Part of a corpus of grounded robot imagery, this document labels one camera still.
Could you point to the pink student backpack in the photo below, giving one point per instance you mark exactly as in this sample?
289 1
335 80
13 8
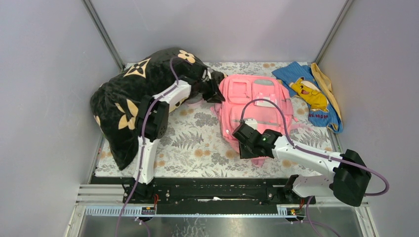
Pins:
263 101

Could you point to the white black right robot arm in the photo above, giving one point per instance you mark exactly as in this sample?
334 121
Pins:
343 176

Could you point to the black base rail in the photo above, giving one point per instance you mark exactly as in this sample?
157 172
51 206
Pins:
197 197

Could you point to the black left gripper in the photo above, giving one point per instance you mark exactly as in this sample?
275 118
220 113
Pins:
211 86

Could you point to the black pillow with beige flowers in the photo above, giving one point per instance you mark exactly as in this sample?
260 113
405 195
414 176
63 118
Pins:
115 103

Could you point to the blue Pokemon t-shirt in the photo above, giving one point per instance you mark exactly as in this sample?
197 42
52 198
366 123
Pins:
299 81

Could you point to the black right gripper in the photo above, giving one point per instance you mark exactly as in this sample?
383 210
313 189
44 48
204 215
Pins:
243 154

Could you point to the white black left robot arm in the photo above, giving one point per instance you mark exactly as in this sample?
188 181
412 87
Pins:
152 119

